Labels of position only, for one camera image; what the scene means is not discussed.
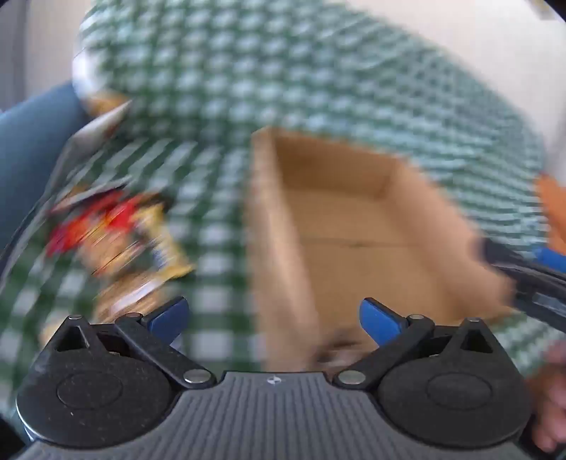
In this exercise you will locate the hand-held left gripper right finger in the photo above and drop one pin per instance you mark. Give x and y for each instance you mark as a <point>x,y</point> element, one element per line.
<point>380,320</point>

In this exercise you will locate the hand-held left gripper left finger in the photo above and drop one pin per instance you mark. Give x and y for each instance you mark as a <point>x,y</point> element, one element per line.
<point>168,320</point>

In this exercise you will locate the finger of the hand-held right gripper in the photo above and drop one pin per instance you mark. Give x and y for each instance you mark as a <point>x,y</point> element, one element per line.
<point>539,305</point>
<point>508,263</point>

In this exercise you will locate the cardboard box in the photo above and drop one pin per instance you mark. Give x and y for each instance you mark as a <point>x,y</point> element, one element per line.
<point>353,247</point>

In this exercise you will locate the person's right hand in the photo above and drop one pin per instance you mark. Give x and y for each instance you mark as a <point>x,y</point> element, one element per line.
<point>550,398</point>

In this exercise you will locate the orange cushion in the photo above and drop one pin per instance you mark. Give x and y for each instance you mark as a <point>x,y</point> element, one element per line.
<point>552,212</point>

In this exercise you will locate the red and yellow snack packet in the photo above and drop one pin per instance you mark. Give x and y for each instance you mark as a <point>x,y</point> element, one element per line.
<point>93,225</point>

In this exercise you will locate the white and brown paper bag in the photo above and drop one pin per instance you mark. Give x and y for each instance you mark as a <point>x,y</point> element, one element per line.
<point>97,124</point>

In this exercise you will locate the blue sofa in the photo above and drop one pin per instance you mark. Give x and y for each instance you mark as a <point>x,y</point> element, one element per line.
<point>35,155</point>

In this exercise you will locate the green checked cloth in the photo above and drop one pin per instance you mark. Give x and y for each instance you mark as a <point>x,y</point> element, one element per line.
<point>247,79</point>

